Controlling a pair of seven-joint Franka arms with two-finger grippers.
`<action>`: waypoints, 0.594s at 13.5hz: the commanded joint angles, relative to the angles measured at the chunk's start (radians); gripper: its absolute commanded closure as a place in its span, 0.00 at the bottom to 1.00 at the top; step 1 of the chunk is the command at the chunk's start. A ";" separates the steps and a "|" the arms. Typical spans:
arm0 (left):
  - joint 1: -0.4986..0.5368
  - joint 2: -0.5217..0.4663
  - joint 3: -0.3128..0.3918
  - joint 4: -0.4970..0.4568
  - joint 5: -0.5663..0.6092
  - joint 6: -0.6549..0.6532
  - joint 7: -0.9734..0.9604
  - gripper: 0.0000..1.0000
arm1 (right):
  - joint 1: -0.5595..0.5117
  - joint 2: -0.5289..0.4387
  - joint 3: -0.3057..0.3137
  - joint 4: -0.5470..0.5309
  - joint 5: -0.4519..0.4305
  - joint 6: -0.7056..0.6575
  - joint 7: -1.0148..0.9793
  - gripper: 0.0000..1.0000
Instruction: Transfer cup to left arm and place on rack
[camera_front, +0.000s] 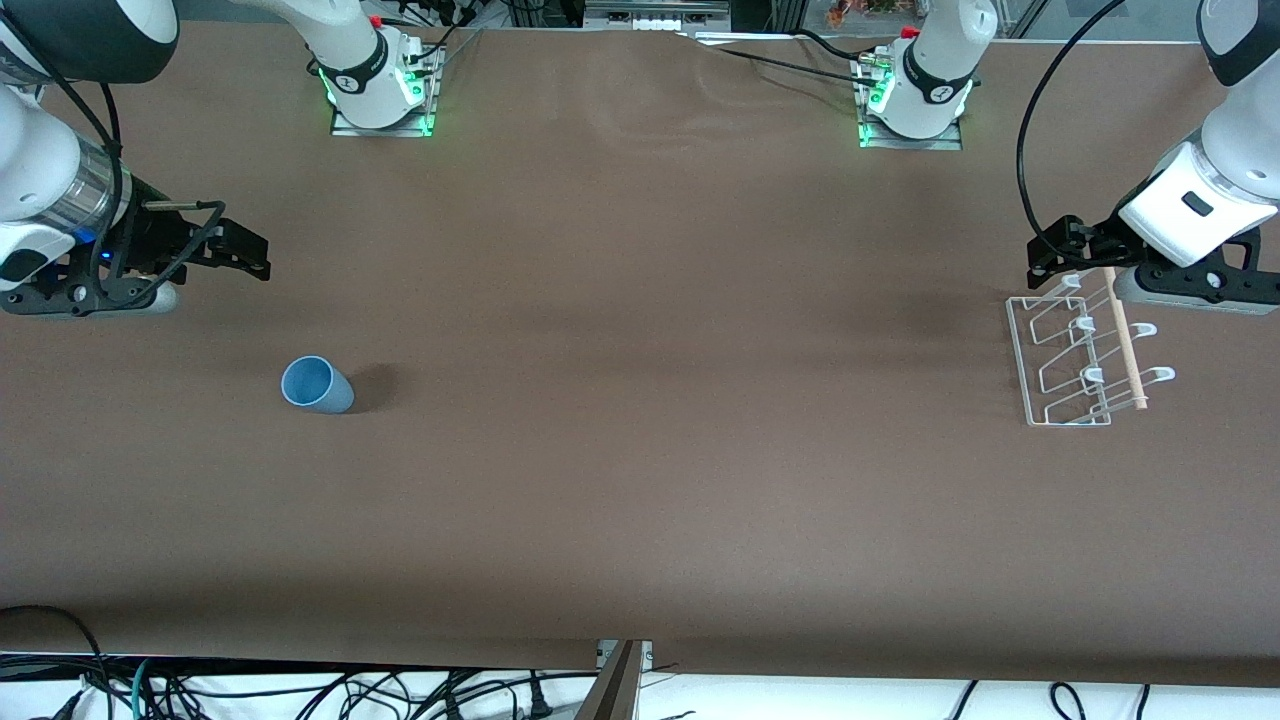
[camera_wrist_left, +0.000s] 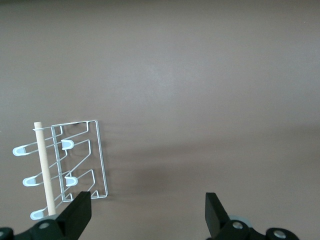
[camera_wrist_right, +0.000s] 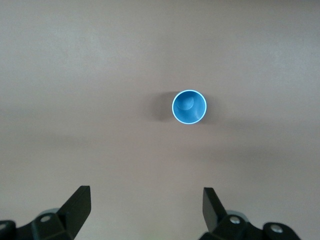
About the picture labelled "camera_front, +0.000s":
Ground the long black cable on table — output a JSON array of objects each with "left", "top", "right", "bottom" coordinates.
[{"left": 683, "top": 33, "right": 886, "bottom": 89}]

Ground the blue plastic cup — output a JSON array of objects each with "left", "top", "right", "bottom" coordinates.
[{"left": 280, "top": 355, "right": 356, "bottom": 415}]

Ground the short black cable on table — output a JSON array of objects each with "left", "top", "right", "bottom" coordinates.
[{"left": 795, "top": 27, "right": 881, "bottom": 61}]

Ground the teal floor cable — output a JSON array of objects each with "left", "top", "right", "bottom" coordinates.
[{"left": 128, "top": 657, "right": 163, "bottom": 720}]

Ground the white power strip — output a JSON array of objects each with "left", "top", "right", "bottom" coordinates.
[{"left": 585, "top": 0, "right": 731, "bottom": 32}]

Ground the thick black looped floor cable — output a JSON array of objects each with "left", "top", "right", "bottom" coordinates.
[{"left": 0, "top": 604, "right": 111, "bottom": 701}]

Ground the black left camera bracket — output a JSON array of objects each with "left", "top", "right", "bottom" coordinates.
[{"left": 1140, "top": 228, "right": 1280, "bottom": 303}]

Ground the white wire cup rack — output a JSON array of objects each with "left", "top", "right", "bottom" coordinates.
[{"left": 1005, "top": 264, "right": 1177, "bottom": 429}]

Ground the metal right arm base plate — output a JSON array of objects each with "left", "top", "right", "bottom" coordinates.
[{"left": 330, "top": 35, "right": 442, "bottom": 139}]

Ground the brown table cover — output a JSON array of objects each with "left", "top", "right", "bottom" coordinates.
[{"left": 0, "top": 20, "right": 1280, "bottom": 691}]

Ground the black camera bracket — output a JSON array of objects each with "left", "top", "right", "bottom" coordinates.
[
  {"left": 1140, "top": 228, "right": 1280, "bottom": 303},
  {"left": 0, "top": 262, "right": 166, "bottom": 319}
]

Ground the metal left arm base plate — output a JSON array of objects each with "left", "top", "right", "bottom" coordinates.
[{"left": 855, "top": 50, "right": 965, "bottom": 152}]

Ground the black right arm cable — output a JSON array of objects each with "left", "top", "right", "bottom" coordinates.
[{"left": 40, "top": 80, "right": 229, "bottom": 306}]

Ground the black right camera bracket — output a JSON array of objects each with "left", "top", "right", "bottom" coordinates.
[{"left": 0, "top": 262, "right": 166, "bottom": 319}]

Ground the metal table edge bracket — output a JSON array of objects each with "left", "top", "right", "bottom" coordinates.
[{"left": 575, "top": 640, "right": 656, "bottom": 720}]

